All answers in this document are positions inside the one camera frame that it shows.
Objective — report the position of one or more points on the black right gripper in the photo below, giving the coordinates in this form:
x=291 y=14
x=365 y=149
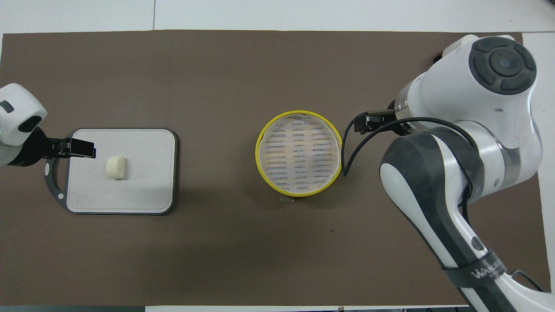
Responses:
x=381 y=121

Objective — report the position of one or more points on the white steamed bun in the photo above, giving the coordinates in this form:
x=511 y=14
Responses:
x=116 y=167

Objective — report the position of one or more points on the white cutting board grey rim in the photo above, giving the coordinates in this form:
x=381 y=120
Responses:
x=130 y=195

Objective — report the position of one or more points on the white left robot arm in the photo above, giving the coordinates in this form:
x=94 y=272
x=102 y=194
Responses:
x=17 y=108

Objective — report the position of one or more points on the black cup rack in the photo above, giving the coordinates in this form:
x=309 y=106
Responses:
x=438 y=58

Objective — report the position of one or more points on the yellow rimmed round bowl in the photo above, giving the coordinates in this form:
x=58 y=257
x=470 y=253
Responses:
x=299 y=151

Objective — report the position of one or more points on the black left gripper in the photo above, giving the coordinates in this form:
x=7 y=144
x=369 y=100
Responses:
x=32 y=147

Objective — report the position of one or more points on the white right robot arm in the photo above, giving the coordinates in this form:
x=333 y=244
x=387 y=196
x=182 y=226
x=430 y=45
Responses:
x=451 y=95

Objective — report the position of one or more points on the brown table mat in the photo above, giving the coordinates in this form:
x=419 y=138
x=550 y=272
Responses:
x=243 y=251

